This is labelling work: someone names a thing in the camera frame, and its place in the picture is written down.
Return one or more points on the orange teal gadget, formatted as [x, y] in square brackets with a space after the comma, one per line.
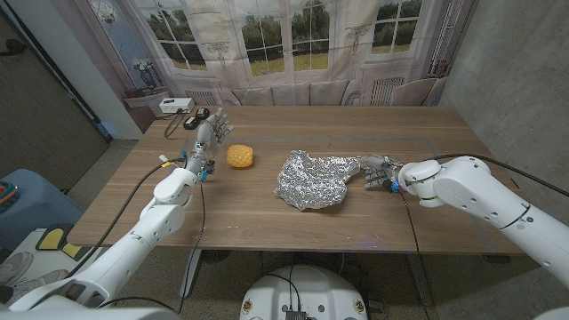
[6, 195]

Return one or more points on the grey sneaker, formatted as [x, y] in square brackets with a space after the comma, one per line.
[40, 282]
[13, 266]

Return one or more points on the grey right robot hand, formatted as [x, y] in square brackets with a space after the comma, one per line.
[378, 171]

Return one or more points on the printed window backdrop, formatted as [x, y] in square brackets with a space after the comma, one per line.
[289, 44]

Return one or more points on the yellow black foot pedal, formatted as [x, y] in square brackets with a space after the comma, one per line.
[75, 251]
[52, 238]

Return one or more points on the black wall hook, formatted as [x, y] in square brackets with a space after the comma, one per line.
[14, 45]

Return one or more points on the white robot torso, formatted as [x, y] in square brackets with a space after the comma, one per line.
[303, 293]

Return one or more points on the grey table leg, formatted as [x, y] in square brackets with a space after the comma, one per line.
[420, 280]
[191, 273]

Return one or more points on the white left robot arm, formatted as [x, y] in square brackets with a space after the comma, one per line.
[124, 253]

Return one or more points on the white power box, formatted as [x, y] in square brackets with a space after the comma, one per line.
[176, 105]

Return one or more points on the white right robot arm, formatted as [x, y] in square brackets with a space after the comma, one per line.
[484, 195]

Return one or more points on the aluminum foil sheet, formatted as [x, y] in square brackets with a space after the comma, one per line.
[311, 180]

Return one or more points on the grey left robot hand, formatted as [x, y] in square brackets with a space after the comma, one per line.
[206, 142]

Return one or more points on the dark mesh wall panel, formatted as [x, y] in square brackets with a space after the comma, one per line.
[40, 115]

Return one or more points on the blue padded seat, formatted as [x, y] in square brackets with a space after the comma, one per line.
[31, 209]

